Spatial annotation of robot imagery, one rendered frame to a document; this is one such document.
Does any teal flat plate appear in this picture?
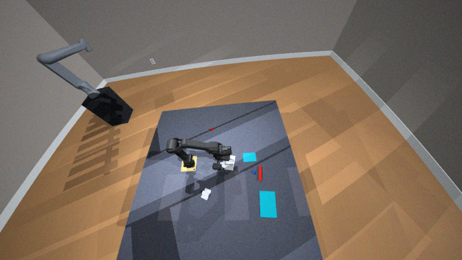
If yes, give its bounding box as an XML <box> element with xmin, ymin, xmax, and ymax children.
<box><xmin>259</xmin><ymin>190</ymin><xmax>277</xmax><ymax>218</ymax></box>

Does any cyan flat rectangular plate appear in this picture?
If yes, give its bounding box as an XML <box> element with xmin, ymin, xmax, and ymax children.
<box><xmin>243</xmin><ymin>153</ymin><xmax>256</xmax><ymax>162</ymax></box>

